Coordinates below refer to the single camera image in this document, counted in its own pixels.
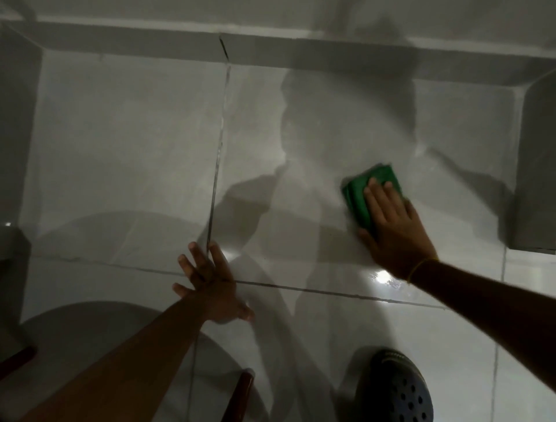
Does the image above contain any green cleaning cloth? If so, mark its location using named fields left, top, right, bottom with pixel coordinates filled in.
left=341, top=163, right=411, bottom=233

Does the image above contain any yellow wrist thread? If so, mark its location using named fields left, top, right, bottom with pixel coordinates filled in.
left=406, top=257, right=440, bottom=284

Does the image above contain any person's right hand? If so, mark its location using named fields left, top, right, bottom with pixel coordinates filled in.
left=357, top=177, right=439, bottom=283

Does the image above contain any person's left hand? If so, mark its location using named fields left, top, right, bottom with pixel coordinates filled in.
left=173, top=242, right=255, bottom=326

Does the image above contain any person's left forearm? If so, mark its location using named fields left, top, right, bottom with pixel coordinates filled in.
left=17, top=290, right=218, bottom=422

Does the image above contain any reddish brown wooden leg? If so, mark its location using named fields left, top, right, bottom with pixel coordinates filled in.
left=225, top=370, right=255, bottom=422

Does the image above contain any person's right forearm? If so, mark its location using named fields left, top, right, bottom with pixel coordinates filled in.
left=408, top=260, right=556, bottom=394

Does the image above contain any dark perforated clog shoe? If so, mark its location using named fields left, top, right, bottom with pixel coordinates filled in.
left=355, top=348, right=435, bottom=422

